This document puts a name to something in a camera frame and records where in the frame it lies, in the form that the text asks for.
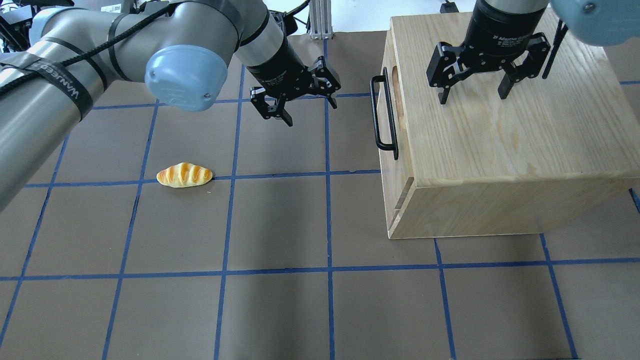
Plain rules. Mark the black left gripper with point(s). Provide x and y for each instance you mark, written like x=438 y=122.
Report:
x=274 y=66

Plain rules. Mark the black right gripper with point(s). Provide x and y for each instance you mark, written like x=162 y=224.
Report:
x=496 y=30

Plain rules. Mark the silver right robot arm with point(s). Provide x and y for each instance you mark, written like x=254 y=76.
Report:
x=599 y=23

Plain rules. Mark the light wooden drawer cabinet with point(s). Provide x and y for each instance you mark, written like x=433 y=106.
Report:
x=482 y=165

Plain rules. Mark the toy bread loaf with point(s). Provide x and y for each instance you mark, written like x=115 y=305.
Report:
x=184 y=175

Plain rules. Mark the aluminium frame post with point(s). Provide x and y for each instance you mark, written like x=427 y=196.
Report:
x=320 y=25

